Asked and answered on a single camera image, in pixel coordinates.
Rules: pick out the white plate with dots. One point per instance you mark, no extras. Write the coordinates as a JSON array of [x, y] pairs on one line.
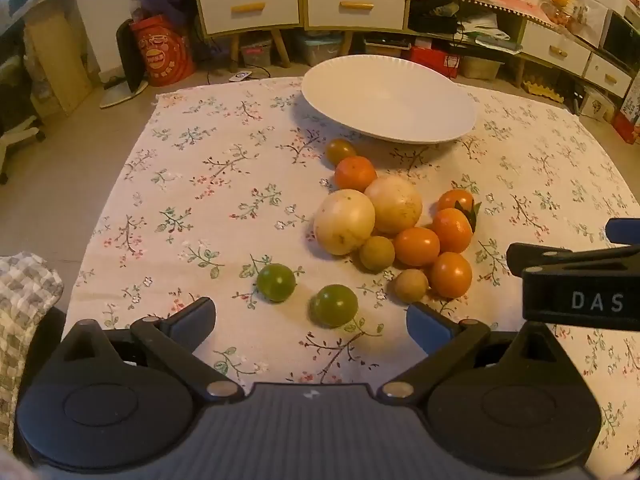
[[390, 95]]

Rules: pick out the green tomato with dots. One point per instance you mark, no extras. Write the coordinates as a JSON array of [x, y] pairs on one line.
[[334, 306], [276, 283]]

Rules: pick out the tangerine with leaf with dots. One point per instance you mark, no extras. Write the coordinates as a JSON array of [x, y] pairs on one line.
[[450, 232]]

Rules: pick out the brown longan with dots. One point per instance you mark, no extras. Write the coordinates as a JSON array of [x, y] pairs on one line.
[[377, 254], [410, 286]]

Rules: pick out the wooden drawer cabinet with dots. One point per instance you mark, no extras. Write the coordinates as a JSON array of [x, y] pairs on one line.
[[407, 20]]

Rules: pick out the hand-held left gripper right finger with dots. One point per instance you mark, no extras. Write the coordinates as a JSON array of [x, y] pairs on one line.
[[425, 324]]

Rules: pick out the grey checkered cloth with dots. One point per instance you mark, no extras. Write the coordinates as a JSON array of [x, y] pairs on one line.
[[25, 290]]

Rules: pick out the white printed box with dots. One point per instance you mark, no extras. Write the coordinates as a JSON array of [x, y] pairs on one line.
[[597, 105]]

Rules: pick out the small white drawer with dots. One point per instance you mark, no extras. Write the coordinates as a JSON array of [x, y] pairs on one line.
[[595, 72]]

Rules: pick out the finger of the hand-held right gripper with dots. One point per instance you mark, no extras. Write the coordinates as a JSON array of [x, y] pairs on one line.
[[625, 231], [545, 257]]

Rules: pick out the small white device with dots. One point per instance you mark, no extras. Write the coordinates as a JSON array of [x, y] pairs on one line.
[[240, 77]]

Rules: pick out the pile of papers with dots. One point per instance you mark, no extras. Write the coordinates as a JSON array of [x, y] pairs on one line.
[[487, 30]]

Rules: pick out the clear storage box teal lid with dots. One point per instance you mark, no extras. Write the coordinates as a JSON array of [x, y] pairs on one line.
[[317, 52]]

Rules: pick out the clear storage box orange contents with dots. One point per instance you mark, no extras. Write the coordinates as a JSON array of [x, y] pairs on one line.
[[382, 50]]

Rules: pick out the red gift box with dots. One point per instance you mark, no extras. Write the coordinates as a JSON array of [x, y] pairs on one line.
[[629, 132]]

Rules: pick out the black panel white base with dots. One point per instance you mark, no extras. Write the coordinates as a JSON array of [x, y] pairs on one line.
[[127, 55]]

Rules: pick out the black bag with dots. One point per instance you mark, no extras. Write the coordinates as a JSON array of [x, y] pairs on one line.
[[432, 25]]

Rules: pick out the wooden desk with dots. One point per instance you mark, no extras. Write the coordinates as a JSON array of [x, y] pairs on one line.
[[55, 60]]

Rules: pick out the dark brownish tomato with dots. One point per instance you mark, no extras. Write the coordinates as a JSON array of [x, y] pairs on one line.
[[341, 152]]

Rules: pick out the pale yellow round fruit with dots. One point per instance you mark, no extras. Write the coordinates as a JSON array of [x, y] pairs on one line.
[[344, 221], [395, 204]]

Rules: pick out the floral tablecloth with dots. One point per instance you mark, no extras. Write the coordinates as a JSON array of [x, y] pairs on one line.
[[200, 210]]

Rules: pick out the white office chair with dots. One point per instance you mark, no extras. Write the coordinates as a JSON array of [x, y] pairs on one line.
[[15, 135]]

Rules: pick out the low wooden tv cabinet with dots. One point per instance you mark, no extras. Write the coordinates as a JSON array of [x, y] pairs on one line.
[[520, 62]]

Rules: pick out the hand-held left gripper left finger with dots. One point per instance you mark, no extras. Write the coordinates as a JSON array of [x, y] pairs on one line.
[[192, 316]]

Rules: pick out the black microwave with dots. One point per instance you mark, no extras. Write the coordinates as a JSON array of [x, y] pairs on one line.
[[622, 40]]

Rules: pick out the beige clear storage box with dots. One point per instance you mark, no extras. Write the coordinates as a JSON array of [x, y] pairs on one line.
[[480, 67]]

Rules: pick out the white printed paper bag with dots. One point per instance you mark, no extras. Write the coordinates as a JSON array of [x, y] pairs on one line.
[[590, 22]]

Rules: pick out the yellow egg carton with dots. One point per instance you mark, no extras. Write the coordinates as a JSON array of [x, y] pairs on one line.
[[540, 91]]

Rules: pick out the small clear storage box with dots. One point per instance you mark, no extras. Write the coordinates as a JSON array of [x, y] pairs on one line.
[[256, 55]]

